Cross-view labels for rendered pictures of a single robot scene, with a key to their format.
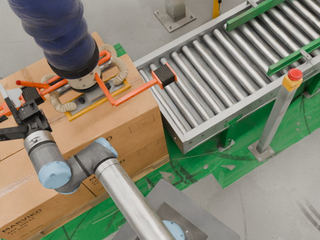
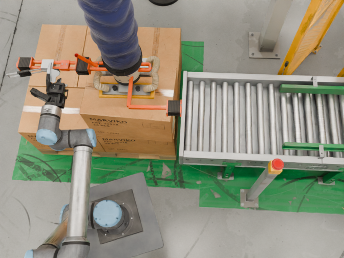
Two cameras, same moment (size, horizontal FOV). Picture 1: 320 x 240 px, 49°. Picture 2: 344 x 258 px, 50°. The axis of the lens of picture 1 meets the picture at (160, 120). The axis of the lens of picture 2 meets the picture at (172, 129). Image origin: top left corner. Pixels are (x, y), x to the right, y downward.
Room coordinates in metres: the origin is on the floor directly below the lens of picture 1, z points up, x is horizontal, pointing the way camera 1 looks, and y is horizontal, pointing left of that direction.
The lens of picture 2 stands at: (0.12, -0.46, 3.11)
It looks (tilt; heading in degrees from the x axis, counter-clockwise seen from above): 68 degrees down; 29
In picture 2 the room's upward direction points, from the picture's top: 6 degrees counter-clockwise
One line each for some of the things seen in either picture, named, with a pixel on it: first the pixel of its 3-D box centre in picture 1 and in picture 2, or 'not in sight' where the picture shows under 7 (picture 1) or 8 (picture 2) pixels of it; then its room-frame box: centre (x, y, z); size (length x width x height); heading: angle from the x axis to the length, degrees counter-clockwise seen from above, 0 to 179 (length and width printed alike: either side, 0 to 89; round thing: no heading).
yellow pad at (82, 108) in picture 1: (95, 94); (126, 89); (0.93, 0.28, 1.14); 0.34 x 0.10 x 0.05; 111
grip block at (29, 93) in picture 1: (32, 95); (83, 65); (0.92, 0.55, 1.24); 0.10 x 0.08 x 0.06; 21
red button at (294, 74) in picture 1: (294, 75); (277, 164); (0.88, -0.71, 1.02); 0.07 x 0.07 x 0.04
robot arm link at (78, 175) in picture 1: (65, 175); (58, 138); (0.42, 0.35, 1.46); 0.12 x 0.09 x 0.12; 116
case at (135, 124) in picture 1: (102, 118); (132, 103); (1.01, 0.34, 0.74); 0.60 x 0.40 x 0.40; 108
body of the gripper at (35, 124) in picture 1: (32, 122); (55, 95); (0.58, 0.41, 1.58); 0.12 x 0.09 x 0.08; 21
